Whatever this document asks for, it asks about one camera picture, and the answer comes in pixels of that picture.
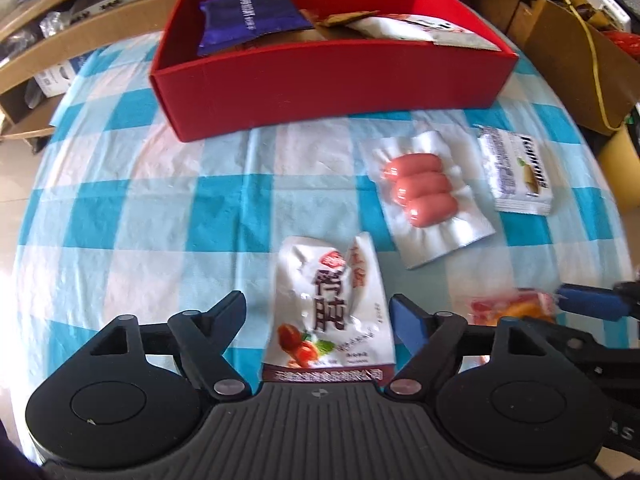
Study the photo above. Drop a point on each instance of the yellow sauce mango pouch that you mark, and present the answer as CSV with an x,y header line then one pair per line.
x,y
335,26

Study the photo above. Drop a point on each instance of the white date snack pouch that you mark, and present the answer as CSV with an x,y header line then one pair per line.
x,y
330,320

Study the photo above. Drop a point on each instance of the white cracker packet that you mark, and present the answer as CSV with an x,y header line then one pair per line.
x,y
515,172

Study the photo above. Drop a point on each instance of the wooden tv stand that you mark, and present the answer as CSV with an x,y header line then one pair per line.
x,y
43,43

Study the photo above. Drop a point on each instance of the vacuum packed sausages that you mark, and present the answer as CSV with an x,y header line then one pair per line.
x,y
428,208

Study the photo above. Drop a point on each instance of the white spicy strip packet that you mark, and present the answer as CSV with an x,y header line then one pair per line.
x,y
415,27

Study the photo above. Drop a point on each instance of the blue white checkered tablecloth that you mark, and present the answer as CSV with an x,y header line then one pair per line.
x,y
125,218

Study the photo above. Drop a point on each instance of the red cardboard box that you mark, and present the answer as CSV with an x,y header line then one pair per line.
x,y
203,96

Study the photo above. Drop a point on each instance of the brown cardboard box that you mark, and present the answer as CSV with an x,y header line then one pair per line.
x,y
597,82

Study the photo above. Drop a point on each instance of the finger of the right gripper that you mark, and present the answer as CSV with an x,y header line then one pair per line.
x,y
594,302

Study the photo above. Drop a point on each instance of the purple biscuit packet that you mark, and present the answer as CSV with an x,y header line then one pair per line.
x,y
229,23

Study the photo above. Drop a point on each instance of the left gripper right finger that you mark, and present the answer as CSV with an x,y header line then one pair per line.
x,y
410,322

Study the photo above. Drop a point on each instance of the red orange pastry packet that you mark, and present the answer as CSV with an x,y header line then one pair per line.
x,y
518,303

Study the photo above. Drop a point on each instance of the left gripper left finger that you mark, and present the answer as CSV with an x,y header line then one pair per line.
x,y
228,317

